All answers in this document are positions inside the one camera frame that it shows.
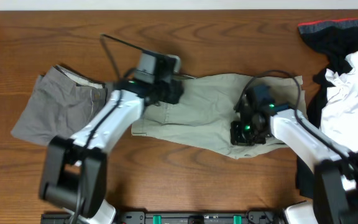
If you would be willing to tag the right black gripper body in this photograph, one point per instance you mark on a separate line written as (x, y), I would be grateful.
(247, 134)

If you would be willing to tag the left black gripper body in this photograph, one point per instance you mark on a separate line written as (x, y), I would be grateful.
(169, 93)

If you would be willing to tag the khaki beige shorts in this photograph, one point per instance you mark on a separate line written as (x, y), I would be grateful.
(203, 117)

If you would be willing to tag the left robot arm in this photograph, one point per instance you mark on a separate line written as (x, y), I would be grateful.
(75, 168)

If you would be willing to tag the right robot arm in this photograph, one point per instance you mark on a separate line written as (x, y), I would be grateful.
(334, 167)

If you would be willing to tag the white printed t-shirt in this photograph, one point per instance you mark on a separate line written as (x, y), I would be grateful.
(339, 118)

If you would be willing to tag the folded grey shorts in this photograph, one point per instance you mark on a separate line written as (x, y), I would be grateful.
(62, 102)

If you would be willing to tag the black garment with red trim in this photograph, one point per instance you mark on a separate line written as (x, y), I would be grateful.
(335, 39)

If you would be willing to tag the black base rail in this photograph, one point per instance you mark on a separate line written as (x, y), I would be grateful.
(249, 217)

